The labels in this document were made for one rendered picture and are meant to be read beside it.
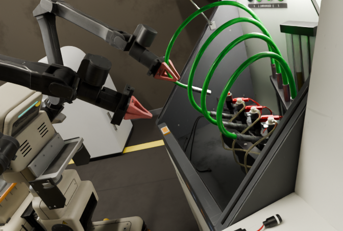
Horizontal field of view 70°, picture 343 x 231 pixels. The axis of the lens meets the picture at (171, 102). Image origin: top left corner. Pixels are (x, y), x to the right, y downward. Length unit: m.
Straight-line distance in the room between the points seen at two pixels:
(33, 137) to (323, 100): 1.01
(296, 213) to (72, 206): 0.93
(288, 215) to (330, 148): 0.20
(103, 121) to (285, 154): 2.22
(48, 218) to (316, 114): 1.11
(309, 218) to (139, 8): 2.66
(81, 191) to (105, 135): 1.50
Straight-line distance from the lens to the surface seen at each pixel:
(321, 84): 0.57
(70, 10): 1.12
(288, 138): 0.62
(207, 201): 0.78
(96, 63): 0.62
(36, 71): 0.67
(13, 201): 1.48
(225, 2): 0.87
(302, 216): 0.69
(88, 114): 2.68
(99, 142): 2.85
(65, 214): 1.26
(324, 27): 0.56
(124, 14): 3.03
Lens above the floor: 1.54
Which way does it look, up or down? 25 degrees down
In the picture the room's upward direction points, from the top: 20 degrees counter-clockwise
